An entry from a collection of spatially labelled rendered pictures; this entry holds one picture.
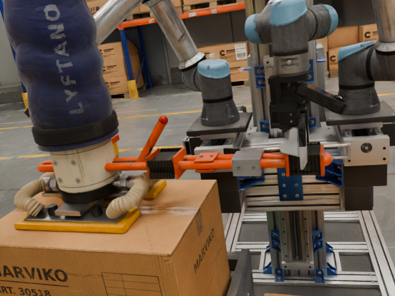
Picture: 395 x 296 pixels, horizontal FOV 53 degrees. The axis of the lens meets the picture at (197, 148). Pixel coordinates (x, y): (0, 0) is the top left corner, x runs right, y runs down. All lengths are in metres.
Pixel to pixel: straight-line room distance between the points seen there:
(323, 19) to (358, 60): 0.49
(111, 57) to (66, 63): 7.95
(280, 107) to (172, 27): 0.75
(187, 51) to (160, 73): 8.37
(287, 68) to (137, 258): 0.53
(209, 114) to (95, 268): 0.72
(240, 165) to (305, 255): 0.95
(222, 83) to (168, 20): 0.31
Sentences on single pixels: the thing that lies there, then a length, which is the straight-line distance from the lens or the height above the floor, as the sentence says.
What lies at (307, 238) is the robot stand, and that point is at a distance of 1.76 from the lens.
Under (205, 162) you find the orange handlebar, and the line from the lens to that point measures 0.97.
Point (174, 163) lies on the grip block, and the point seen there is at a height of 1.09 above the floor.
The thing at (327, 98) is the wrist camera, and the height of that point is 1.22.
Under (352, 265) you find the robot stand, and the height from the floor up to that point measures 0.21.
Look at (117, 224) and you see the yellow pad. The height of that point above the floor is 0.97.
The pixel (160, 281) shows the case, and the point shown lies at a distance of 0.94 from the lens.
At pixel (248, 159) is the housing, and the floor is 1.09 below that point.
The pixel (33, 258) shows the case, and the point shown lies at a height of 0.92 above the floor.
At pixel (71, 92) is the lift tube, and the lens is 1.01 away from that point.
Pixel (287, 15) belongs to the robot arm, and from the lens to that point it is 0.86.
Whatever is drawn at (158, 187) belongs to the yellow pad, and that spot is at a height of 0.97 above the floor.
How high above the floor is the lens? 1.42
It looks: 18 degrees down
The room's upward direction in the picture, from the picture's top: 9 degrees counter-clockwise
